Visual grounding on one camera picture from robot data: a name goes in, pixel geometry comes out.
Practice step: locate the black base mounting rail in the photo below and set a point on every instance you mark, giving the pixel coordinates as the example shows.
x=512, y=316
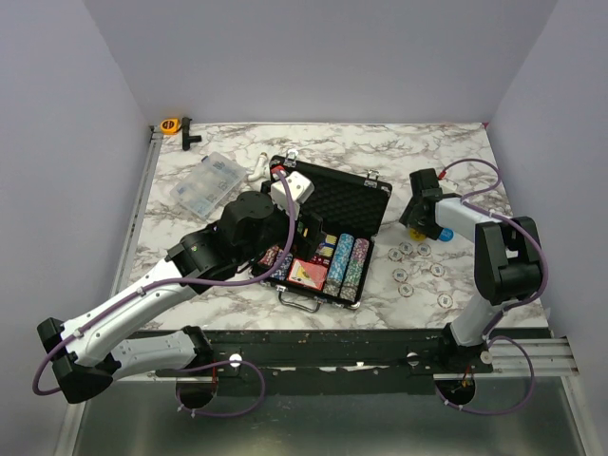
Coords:
x=331, y=362

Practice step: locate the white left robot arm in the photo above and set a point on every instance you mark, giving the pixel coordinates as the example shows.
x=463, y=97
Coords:
x=88, y=353

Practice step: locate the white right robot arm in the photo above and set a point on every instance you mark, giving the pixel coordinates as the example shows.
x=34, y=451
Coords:
x=509, y=269

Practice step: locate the orange tape measure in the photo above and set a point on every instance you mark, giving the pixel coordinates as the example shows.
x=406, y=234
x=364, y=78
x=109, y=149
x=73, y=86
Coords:
x=171, y=126

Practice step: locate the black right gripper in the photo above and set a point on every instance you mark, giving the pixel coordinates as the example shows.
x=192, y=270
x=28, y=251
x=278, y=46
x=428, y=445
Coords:
x=409, y=218

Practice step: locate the white red poker chip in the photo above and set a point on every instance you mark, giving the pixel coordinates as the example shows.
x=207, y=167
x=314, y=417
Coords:
x=437, y=269
x=406, y=248
x=423, y=249
x=394, y=254
x=400, y=275
x=445, y=301
x=405, y=290

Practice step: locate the black T-shaped tool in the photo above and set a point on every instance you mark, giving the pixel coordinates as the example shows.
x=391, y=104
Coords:
x=187, y=138

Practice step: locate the boxed card deck in case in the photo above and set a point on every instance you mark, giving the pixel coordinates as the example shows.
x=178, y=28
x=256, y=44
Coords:
x=327, y=245

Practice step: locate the blue small blind button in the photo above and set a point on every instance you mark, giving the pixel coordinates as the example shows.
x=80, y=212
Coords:
x=446, y=235

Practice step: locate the clear plastic organizer box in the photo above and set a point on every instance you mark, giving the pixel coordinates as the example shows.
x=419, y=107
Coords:
x=207, y=184

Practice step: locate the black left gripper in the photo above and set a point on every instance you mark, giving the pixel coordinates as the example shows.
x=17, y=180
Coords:
x=306, y=245

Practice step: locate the yellow big blind button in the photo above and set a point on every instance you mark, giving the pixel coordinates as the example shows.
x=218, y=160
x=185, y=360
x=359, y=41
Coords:
x=416, y=236

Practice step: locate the white pipe fitting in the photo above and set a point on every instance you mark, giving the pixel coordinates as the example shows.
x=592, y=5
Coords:
x=259, y=169

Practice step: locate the red playing card deck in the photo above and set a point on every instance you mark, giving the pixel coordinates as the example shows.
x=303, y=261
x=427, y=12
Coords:
x=307, y=274

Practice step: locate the black poker chip case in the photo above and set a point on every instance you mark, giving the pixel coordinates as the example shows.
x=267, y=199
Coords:
x=351, y=209

